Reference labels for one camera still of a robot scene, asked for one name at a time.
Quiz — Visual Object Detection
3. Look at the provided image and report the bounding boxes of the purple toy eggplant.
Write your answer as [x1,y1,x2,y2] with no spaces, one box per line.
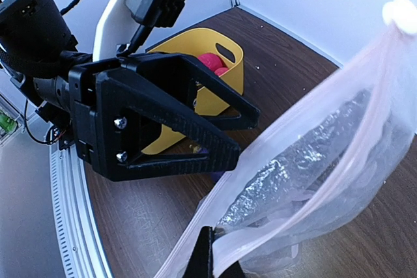
[188,146,225,183]

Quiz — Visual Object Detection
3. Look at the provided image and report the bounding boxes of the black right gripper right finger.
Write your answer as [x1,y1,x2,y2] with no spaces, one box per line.
[221,261,244,278]

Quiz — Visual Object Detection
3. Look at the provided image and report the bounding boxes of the aluminium front rail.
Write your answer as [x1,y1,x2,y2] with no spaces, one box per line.
[50,144,113,277]

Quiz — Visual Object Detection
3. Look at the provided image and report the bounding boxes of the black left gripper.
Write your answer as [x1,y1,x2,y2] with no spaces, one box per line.
[32,59,242,183]

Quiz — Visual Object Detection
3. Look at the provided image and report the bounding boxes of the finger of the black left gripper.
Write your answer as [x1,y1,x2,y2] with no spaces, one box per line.
[120,52,260,130]

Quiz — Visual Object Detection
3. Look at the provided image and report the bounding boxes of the yellow plastic basket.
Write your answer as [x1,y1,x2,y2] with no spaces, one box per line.
[136,28,252,156]

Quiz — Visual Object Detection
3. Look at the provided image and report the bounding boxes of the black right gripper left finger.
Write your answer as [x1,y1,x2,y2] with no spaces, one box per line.
[182,226,214,278]

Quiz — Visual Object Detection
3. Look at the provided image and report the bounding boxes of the clear zip top bag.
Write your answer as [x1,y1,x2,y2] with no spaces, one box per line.
[157,0,416,277]

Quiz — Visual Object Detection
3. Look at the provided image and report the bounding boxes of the red toy apple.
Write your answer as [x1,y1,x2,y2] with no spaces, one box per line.
[197,53,223,72]
[214,67,229,77]

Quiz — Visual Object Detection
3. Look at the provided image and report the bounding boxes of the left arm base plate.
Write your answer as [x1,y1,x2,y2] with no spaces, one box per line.
[34,102,78,152]

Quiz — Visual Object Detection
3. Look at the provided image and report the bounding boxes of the left circuit board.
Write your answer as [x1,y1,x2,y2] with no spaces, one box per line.
[1,95,20,144]

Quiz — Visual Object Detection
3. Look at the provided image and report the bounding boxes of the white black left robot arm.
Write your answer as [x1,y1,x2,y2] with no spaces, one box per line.
[1,0,259,182]

